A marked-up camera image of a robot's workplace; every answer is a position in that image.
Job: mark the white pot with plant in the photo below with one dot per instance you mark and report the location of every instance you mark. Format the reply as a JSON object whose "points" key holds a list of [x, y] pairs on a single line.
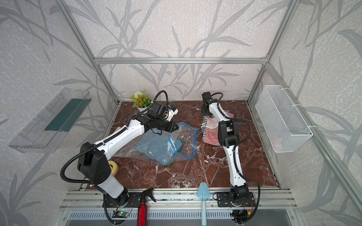
{"points": [[141, 100]]}

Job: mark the light blue tank top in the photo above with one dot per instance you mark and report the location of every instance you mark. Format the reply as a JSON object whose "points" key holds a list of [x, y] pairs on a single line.
{"points": [[155, 145]]}

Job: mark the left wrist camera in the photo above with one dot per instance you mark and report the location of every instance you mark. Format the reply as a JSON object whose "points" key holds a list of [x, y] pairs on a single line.
{"points": [[172, 111]]}

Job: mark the clear vacuum bag blue zipper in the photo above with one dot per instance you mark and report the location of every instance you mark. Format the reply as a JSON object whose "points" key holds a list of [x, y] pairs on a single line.
{"points": [[185, 133]]}

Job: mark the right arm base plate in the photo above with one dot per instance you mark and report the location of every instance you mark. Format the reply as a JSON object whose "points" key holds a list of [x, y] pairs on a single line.
{"points": [[226, 199]]}

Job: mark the solid green garment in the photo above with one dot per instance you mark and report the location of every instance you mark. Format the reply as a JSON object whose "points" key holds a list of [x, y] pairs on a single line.
{"points": [[175, 148]]}

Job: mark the clear plastic wall shelf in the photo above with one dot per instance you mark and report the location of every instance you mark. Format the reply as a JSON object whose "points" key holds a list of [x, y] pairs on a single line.
{"points": [[48, 129]]}

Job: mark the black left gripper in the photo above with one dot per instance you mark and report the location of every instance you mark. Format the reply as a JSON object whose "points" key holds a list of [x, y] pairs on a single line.
{"points": [[170, 129]]}

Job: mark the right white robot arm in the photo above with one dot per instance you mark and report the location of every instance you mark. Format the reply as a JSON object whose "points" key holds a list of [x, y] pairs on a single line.
{"points": [[229, 139]]}

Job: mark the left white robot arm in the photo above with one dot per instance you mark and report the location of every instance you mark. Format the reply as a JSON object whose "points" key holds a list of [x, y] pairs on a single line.
{"points": [[93, 158]]}

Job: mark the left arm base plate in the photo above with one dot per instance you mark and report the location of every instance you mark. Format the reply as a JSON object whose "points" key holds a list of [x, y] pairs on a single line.
{"points": [[132, 199]]}

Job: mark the red spray bottle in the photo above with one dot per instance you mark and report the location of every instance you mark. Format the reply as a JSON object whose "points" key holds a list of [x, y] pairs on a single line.
{"points": [[142, 208]]}

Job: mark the light blue garden trowel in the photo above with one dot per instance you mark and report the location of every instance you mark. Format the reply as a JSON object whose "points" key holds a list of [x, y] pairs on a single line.
{"points": [[203, 194]]}

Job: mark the red striped garment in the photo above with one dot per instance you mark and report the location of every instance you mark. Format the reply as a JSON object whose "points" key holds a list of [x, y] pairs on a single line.
{"points": [[209, 127]]}

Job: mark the yellow smiley sponge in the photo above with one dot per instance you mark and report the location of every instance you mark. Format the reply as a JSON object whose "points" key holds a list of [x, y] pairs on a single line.
{"points": [[114, 167]]}

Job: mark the white wire wall basket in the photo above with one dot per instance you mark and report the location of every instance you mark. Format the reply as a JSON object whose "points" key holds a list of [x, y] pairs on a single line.
{"points": [[286, 129]]}

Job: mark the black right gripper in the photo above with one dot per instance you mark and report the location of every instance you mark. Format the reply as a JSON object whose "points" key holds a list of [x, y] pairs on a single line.
{"points": [[202, 111]]}

